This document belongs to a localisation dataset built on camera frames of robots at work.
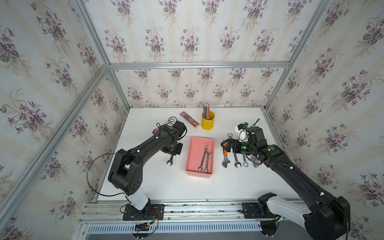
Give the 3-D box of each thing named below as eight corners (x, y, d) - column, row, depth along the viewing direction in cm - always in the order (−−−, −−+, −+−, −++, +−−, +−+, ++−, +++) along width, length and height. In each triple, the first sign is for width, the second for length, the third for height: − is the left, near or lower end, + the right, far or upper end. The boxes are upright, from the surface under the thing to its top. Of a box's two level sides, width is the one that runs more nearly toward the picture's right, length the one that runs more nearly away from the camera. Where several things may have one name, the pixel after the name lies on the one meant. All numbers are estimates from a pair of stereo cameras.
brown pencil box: (196, 129, 109) (196, 127, 108) (179, 115, 119) (179, 113, 117) (200, 126, 111) (200, 124, 110) (183, 112, 121) (183, 110, 119)
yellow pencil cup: (201, 130, 109) (202, 121, 101) (201, 120, 115) (201, 111, 107) (213, 131, 109) (215, 121, 101) (212, 120, 115) (214, 111, 107)
